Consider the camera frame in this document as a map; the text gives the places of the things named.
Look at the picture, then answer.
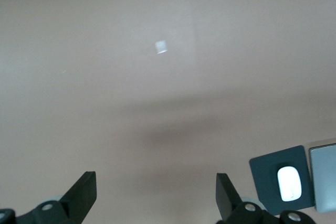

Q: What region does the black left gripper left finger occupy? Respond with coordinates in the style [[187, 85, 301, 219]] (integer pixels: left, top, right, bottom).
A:
[[26, 170, 97, 224]]

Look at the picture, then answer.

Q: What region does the black mouse pad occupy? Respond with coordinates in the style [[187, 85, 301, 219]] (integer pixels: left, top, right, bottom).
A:
[[248, 145, 316, 216]]

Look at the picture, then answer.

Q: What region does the white computer mouse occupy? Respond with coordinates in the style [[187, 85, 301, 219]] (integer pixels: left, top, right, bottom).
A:
[[277, 165, 302, 202]]

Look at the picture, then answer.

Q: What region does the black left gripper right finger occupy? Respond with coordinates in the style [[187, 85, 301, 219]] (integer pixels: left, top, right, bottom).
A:
[[215, 173, 274, 224]]

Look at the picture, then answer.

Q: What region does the grey closed laptop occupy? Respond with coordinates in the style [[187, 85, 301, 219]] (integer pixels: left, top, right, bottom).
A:
[[304, 137, 336, 214]]

